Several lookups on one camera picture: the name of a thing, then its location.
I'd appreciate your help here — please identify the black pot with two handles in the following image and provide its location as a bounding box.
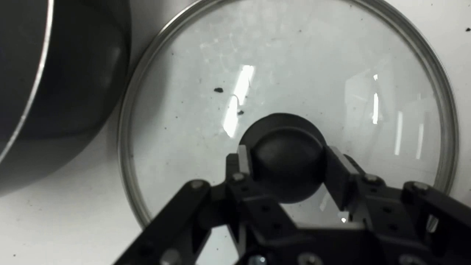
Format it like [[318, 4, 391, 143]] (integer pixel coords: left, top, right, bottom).
[[0, 0, 134, 199]]

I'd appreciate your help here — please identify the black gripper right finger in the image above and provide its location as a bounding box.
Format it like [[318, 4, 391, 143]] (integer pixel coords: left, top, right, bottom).
[[321, 144, 471, 265]]

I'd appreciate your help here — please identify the glass lid with black knob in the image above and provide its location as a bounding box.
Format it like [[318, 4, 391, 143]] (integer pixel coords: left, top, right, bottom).
[[116, 0, 460, 230]]

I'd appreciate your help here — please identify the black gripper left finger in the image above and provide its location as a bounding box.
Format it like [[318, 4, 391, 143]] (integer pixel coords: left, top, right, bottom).
[[113, 144, 298, 265]]

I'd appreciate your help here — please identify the white plastic tray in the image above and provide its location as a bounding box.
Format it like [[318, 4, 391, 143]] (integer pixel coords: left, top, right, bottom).
[[0, 0, 471, 265]]

